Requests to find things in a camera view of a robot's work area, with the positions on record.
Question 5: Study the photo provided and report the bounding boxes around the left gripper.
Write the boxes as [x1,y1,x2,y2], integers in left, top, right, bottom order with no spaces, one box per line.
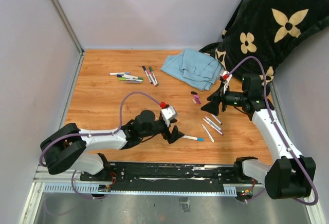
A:
[140,117,185,143]

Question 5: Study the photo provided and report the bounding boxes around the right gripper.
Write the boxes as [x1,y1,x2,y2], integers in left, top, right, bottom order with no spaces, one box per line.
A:
[201,82,247,116]

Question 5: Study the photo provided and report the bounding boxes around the black marker pen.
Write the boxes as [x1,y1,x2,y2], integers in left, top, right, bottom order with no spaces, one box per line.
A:
[211,114,222,125]

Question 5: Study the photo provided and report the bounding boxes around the pink marker pen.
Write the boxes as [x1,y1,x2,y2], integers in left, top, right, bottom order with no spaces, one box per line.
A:
[205,116,222,130]

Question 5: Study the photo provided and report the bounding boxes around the magenta cap marker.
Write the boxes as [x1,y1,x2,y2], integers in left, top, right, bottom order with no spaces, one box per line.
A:
[203,118,224,136]

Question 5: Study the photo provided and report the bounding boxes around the light blue cap marker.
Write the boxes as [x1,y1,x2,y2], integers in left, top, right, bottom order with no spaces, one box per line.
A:
[182,135,204,141]

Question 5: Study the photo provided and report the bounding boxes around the white slim marker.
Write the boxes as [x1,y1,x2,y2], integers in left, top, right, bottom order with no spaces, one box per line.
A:
[202,124,215,143]

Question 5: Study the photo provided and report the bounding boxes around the red pink cap marker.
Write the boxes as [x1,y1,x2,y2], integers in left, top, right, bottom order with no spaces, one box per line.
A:
[147,70,158,86]

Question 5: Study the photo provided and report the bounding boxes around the dark blue cap marker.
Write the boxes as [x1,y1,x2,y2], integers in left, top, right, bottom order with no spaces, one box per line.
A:
[142,66,153,84]

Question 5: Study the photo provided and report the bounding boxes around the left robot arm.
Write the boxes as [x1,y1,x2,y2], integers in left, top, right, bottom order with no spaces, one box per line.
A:
[40,108,184,181]

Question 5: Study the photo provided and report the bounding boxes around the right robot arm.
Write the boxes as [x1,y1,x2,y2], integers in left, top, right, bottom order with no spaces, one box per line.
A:
[201,71,316,199]

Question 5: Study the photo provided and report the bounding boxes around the light blue cloth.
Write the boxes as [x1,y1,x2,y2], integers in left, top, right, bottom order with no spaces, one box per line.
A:
[161,49,224,91]

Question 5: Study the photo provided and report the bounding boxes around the lavender marker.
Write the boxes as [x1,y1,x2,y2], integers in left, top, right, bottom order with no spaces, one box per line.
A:
[124,81,142,84]

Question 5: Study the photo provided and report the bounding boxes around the green cap marker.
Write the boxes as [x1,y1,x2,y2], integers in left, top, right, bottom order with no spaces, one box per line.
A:
[149,66,159,86]

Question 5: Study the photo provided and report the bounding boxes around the light green marker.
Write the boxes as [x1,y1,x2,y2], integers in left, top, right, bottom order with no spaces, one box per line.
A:
[119,78,143,82]

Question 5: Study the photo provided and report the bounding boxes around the black floral blanket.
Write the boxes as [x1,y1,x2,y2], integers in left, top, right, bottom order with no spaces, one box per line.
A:
[200,0,328,85]

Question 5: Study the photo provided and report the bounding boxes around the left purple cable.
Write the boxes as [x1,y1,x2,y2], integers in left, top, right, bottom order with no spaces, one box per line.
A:
[39,91,165,200]

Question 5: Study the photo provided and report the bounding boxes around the purple cable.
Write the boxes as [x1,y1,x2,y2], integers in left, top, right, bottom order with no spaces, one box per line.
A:
[39,91,165,200]
[227,55,319,207]

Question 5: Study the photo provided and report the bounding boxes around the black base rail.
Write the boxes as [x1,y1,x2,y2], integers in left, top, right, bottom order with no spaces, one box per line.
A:
[80,162,257,194]

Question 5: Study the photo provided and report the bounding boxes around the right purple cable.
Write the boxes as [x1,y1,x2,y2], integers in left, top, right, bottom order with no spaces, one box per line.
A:
[227,55,319,207]

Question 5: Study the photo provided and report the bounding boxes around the aluminium corner post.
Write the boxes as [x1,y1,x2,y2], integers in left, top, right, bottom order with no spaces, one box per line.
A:
[50,0,84,55]

